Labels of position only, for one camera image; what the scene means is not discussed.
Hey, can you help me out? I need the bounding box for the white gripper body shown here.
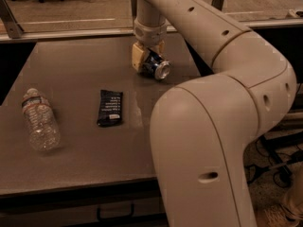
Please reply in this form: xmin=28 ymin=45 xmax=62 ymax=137
xmin=134 ymin=19 xmax=167 ymax=47

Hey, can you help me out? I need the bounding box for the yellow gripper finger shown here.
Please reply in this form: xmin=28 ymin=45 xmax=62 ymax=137
xmin=132 ymin=42 xmax=148 ymax=73
xmin=155 ymin=40 xmax=165 ymax=55

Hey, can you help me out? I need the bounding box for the blue pepsi can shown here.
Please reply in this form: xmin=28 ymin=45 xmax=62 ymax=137
xmin=142 ymin=50 xmax=170 ymax=80

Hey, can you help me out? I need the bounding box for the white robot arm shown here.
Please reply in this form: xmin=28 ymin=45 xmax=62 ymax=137
xmin=137 ymin=0 xmax=296 ymax=227

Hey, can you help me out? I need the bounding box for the dark blue snack bar packet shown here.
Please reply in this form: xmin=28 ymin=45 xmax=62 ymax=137
xmin=97 ymin=90 xmax=123 ymax=127

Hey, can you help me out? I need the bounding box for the glass barrier panel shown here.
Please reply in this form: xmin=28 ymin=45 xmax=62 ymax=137
xmin=7 ymin=0 xmax=303 ymax=32

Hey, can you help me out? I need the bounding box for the clear plastic water bottle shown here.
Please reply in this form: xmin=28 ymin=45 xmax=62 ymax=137
xmin=22 ymin=88 xmax=61 ymax=152

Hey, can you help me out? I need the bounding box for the tan shoe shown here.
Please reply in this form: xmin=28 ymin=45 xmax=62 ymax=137
xmin=256 ymin=204 xmax=303 ymax=227

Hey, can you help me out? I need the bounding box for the left metal bracket post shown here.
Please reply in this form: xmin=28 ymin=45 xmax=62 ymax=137
xmin=0 ymin=0 xmax=24 ymax=39

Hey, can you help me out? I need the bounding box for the black stand with cables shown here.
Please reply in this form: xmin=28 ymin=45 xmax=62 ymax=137
xmin=244 ymin=131 xmax=303 ymax=188

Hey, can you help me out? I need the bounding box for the black drawer handle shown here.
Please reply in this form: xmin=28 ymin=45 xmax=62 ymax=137
xmin=96 ymin=203 xmax=134 ymax=223

